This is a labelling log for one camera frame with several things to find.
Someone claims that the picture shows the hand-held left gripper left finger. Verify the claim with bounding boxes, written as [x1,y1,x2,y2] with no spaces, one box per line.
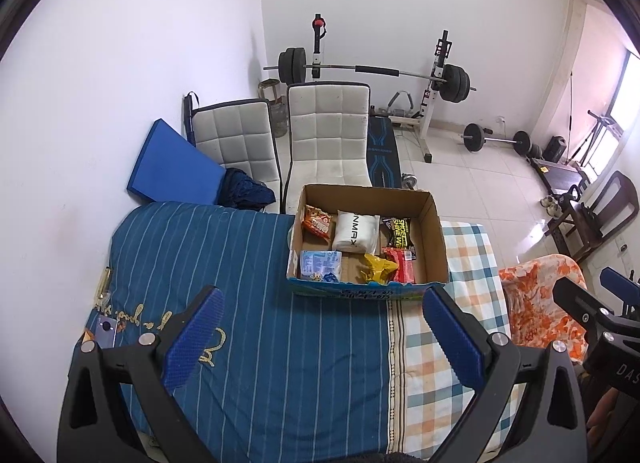
[57,285,226,463]

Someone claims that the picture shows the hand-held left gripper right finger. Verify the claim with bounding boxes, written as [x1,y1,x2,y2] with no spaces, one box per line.
[423,285,588,463]

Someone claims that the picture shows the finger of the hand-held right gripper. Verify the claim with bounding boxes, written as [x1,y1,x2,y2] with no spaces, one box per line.
[552,277,640,344]
[599,266,640,305]

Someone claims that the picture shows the red snack packet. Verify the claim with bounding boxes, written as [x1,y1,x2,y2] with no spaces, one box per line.
[382,248,417,286]

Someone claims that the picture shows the cardboard box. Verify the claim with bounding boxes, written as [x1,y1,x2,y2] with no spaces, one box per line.
[286,184,450,300]

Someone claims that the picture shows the yellow snack packet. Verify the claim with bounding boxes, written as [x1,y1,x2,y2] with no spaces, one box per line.
[356,253,398,286]

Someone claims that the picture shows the black wipes packet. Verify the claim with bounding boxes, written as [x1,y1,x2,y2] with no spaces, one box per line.
[382,217,413,250]

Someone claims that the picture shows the white soft packet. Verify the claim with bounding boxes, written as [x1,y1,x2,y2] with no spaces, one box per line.
[331,210,381,254]

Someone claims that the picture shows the light blue packet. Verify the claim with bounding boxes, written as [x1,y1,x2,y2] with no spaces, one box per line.
[299,250,343,284]

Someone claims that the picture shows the orange snack packet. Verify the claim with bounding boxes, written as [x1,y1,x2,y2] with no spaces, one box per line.
[301,205,334,238]

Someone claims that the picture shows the person's right hand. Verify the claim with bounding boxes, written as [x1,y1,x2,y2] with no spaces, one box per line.
[585,389,622,445]

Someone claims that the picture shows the orange floral blanket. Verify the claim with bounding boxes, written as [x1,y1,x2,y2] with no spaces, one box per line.
[498,254,590,361]

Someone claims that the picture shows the dark wooden chair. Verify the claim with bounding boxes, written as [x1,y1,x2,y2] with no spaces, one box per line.
[545,170,640,264]

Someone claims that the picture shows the plaid bed sheet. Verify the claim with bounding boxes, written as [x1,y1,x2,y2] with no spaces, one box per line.
[387,220,526,460]

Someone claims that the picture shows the blue smartphone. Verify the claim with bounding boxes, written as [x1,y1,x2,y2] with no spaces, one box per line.
[95,315,120,350]

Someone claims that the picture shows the blue striped blanket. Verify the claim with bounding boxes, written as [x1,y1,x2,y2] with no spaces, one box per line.
[70,200,401,463]

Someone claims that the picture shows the small clear plastic bag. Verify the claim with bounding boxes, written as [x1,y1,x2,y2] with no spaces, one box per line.
[97,267,114,312]

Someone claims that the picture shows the dark treadmill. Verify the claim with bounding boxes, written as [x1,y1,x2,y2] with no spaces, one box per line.
[531,158,591,196]

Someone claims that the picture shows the black tripod stand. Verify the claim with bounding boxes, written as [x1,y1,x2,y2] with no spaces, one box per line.
[570,110,624,167]

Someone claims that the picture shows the black speaker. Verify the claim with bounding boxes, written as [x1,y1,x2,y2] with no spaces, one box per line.
[545,136,569,163]

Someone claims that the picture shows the dark blue cloth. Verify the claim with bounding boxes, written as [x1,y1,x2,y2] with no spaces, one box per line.
[220,168,277,212]

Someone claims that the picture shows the blue foam mat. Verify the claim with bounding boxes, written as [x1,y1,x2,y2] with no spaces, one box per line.
[126,118,228,205]

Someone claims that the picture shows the short barbell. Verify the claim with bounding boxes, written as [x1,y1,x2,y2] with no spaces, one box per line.
[462,123,532,154]

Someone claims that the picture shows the white padded chair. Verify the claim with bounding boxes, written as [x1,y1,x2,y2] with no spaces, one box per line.
[191,99,282,204]
[281,83,373,209]

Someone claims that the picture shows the white barbell rack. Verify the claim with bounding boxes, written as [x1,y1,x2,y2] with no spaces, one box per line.
[310,14,452,164]

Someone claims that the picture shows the grey exercise machine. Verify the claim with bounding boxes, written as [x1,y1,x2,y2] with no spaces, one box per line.
[382,90,424,120]

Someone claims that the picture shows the long barbell with black plates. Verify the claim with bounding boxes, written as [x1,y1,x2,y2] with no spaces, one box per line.
[263,47,477,104]

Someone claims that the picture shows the blue bag with black strap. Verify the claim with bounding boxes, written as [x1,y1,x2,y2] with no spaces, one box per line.
[182,92,201,147]

